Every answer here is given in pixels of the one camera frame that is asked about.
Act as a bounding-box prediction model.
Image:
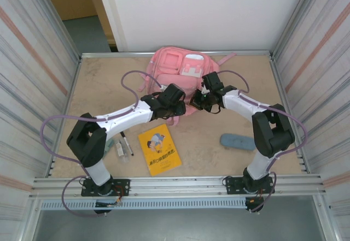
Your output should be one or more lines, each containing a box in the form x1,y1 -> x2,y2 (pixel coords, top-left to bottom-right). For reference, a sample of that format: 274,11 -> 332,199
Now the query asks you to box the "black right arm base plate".
223,175 -> 275,195

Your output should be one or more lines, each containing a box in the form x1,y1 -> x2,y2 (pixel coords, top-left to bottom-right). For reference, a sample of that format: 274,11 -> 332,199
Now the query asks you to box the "white door frame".
95,0 -> 129,52

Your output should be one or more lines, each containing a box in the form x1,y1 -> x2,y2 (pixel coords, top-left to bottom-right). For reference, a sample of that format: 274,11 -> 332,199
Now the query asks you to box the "aluminium side rail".
269,55 -> 311,174
45,56 -> 83,178

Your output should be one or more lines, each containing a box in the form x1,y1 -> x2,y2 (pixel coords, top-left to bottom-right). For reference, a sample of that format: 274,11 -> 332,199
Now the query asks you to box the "pink school backpack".
137,46 -> 237,127

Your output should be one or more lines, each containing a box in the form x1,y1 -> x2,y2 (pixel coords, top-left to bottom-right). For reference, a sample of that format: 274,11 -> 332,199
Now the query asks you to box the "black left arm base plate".
81,178 -> 131,197

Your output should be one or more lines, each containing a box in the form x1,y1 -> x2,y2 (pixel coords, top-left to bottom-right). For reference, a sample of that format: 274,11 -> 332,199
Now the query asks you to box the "small electronics board with wires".
95,198 -> 123,209
245,194 -> 265,206

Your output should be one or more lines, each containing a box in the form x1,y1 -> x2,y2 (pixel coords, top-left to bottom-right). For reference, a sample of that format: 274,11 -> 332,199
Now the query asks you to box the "slotted grey cable tray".
40,198 -> 248,211

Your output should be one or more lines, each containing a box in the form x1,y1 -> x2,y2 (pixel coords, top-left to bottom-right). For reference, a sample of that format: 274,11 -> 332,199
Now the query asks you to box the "small clear glue tube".
114,139 -> 130,166

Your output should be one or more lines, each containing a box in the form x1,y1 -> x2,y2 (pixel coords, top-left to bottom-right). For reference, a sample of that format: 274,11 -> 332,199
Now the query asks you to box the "pale green eraser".
104,138 -> 116,155

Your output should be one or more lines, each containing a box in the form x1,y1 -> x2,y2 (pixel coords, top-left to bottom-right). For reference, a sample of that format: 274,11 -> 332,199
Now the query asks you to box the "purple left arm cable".
40,70 -> 165,218

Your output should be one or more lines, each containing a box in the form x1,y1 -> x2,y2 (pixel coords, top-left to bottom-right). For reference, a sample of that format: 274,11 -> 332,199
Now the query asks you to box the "yellow book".
138,124 -> 183,177

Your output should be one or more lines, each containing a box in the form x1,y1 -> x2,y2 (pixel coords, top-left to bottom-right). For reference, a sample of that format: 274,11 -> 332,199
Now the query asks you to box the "black marker pen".
120,131 -> 135,157

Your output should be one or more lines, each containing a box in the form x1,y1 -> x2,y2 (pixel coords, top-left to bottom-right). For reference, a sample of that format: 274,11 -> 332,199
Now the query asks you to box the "thin aluminium table edge rail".
80,50 -> 275,59

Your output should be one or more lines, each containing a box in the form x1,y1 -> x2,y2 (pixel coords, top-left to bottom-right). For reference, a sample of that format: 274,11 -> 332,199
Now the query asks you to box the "blue-grey pencil case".
220,133 -> 256,152

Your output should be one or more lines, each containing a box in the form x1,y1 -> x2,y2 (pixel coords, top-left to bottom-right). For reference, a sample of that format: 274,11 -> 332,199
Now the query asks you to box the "wide aluminium mounting rail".
28,174 -> 328,200

